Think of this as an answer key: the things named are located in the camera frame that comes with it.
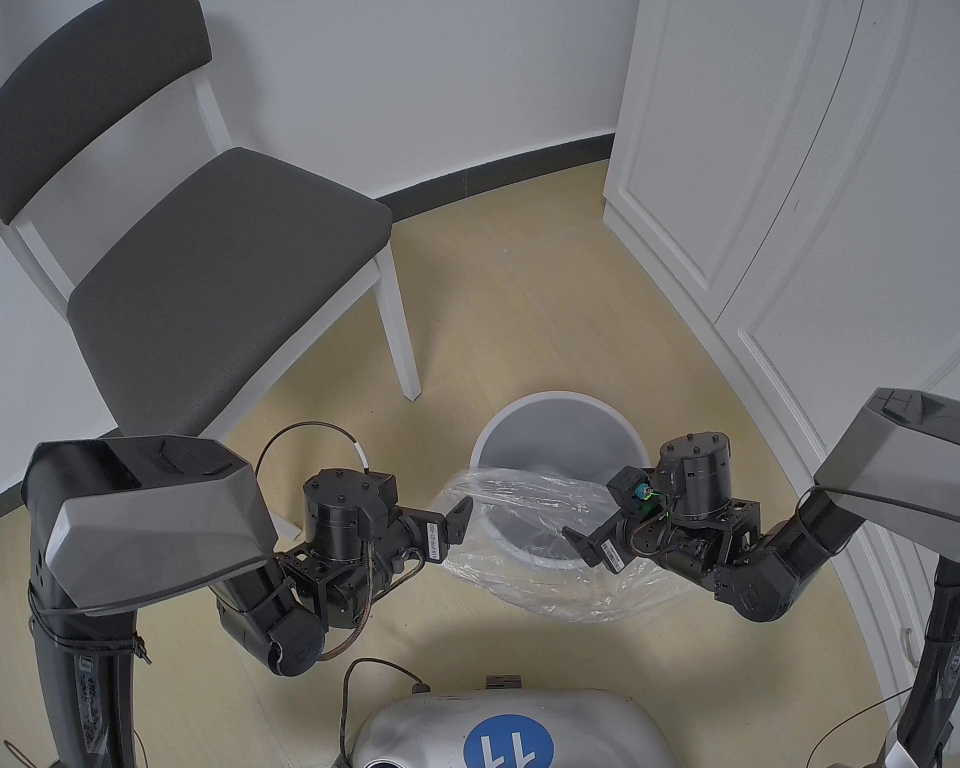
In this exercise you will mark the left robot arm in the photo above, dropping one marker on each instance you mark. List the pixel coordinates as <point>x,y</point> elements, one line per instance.
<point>150,525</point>

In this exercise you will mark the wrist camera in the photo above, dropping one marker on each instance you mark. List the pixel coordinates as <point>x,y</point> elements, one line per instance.
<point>630,491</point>
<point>381,502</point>

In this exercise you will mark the white trash bin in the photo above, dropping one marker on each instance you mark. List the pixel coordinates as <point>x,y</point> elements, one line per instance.
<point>559,435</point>

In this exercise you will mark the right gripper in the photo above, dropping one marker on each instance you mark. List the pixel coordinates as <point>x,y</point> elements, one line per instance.
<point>634,536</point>

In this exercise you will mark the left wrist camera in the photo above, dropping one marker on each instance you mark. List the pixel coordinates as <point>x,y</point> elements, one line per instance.
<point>381,502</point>

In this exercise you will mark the white chair with grey seat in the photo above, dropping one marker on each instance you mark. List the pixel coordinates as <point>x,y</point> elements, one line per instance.
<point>225,247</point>

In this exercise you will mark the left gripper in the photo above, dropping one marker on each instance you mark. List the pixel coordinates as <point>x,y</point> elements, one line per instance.
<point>420,536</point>

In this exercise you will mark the clear plastic bag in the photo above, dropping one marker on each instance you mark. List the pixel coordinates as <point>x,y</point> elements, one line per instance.
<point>525,581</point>

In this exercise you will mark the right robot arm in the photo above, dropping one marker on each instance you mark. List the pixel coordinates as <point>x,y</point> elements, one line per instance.
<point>772,562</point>

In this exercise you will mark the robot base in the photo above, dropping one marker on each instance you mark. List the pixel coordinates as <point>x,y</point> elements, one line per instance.
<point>510,731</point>

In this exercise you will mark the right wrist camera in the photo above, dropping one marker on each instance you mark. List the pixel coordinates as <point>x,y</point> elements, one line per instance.
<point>630,491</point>

